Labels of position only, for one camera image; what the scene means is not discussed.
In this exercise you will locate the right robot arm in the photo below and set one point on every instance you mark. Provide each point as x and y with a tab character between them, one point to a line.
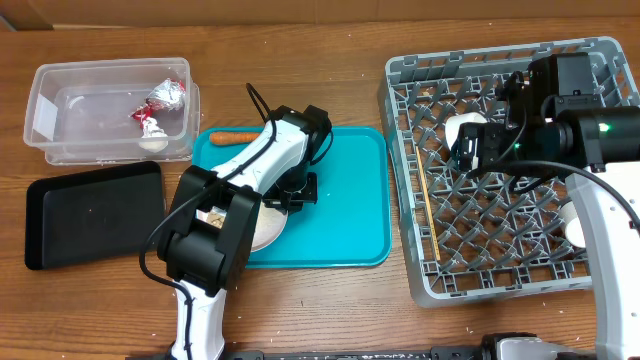
558	126

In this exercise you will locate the orange carrot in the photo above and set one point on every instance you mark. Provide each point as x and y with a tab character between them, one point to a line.
222	138

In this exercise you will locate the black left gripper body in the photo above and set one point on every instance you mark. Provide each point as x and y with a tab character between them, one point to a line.
293	187

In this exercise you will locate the pink plate with food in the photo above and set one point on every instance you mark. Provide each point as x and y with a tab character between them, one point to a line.
270	224

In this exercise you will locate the small white cup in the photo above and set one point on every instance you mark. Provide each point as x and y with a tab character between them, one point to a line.
571	225

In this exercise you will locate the wooden chopstick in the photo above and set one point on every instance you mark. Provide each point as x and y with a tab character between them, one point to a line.
429	215

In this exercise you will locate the red foil snack wrapper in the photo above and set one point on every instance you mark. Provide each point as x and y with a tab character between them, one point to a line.
167	96

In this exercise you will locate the clear plastic bin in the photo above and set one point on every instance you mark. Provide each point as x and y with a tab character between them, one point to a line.
82	112

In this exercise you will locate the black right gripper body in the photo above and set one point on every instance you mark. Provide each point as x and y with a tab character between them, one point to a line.
494	146

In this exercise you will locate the rice and meat leftovers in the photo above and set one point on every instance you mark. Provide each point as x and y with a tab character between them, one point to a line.
215	219

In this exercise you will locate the paper napkin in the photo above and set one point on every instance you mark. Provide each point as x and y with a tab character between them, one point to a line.
151	134

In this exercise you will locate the black bin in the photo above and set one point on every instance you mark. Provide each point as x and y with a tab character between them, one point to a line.
93	215

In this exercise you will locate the teal serving tray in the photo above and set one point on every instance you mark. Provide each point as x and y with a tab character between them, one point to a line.
350	224

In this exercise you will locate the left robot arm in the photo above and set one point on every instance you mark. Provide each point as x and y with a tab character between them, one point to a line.
206	239

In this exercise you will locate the grey dishwasher rack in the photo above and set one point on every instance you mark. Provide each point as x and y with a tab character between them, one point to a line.
498	237

